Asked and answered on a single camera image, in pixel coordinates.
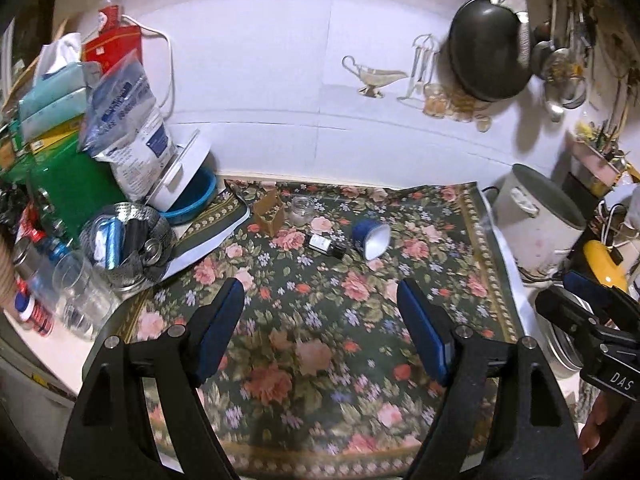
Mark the red box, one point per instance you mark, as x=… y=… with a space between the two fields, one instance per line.
x=116 y=37

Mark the red labelled can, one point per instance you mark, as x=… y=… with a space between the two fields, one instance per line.
x=34 y=314

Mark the small dark labelled bottle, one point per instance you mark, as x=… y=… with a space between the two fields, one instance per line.
x=325 y=246

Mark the amber glass cup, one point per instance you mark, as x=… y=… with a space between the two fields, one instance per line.
x=436 y=101

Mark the white round lid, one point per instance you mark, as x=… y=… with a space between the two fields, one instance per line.
x=176 y=177

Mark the gold gravy boat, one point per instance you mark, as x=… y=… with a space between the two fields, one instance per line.
x=372 y=79

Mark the clear plastic jar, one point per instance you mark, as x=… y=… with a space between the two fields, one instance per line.
x=300 y=210

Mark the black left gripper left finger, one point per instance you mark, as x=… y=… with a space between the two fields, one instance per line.
x=109 y=434

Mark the metal utensil rack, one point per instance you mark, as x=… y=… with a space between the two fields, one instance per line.
x=426 y=49

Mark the floral green tablecloth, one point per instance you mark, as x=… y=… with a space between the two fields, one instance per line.
x=320 y=379

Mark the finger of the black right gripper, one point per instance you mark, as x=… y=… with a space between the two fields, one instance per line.
x=559 y=310

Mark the right hand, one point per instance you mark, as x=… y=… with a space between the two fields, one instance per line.
x=590 y=435

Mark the green box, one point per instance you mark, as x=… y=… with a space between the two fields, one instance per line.
x=67 y=187

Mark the black wok pan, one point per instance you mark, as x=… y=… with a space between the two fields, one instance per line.
x=483 y=49

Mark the white rice cooker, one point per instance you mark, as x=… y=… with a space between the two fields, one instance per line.
x=539 y=221

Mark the steel pot with lid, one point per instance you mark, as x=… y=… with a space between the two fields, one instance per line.
x=558 y=348

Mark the clear drinking glass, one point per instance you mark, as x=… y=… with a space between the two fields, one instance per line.
x=85 y=301

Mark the brown cardboard holder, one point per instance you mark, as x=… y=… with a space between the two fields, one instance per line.
x=269 y=213

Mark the blue plastic basin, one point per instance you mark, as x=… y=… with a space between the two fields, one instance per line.
x=194 y=199

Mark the hanging metal ladle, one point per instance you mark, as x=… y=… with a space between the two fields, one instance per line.
x=549 y=63

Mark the teal tissue pack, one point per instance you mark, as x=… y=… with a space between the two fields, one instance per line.
x=54 y=100

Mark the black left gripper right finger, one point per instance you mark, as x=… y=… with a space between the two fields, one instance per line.
x=531 y=436

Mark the metal mesh basket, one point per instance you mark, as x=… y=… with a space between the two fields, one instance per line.
x=148 y=244

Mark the blue paper cup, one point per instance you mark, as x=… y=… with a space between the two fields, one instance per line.
x=370 y=238

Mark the blue white plastic bag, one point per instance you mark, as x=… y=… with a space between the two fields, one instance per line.
x=124 y=128

